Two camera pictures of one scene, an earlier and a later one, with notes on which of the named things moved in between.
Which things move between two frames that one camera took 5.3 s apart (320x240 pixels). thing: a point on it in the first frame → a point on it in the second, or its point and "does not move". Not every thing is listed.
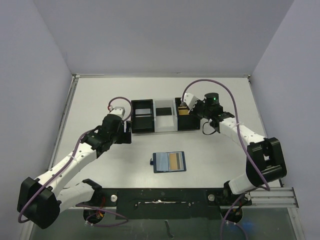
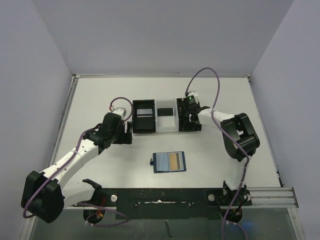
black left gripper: [127, 132] does not move
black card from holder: [163, 111] does not move
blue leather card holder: [168, 162] does not move
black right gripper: [194, 111] → [187, 116]
